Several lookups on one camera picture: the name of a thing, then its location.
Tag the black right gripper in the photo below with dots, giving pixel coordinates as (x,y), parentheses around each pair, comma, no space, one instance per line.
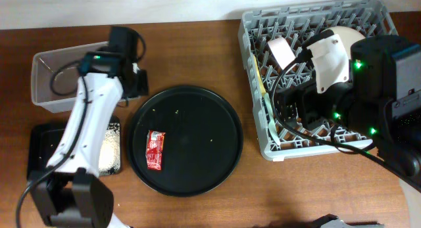
(308,97)

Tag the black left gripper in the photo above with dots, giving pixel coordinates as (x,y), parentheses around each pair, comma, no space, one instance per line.
(144,89)

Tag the mint green spatula utensil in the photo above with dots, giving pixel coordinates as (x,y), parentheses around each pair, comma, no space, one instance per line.
(271,124)

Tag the yellow spatula utensil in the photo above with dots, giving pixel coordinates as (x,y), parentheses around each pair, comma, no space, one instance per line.
(259,80)

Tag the pink bowl with rice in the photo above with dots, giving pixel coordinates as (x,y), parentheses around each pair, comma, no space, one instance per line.
(281,51)

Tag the beige bowl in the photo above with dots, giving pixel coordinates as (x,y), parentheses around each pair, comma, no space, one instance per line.
(348,35)

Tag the red snack wrapper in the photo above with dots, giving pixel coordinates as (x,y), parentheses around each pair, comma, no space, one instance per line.
(154,149)

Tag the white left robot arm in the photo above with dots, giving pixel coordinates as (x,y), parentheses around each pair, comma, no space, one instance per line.
(68,192)

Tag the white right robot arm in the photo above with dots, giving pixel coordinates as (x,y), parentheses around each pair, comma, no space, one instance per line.
(372,88)

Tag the grey dishwasher rack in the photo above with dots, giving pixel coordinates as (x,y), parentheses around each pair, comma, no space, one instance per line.
(297,24)

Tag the clear plastic bin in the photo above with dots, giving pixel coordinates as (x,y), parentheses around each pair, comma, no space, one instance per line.
(57,92)

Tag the pile of rice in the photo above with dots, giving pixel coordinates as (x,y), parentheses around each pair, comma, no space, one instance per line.
(110,155)

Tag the round black tray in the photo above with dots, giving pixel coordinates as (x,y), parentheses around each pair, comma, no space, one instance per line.
(203,140)

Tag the black rectangular tray bin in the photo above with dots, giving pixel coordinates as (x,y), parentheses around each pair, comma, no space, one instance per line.
(44,140)

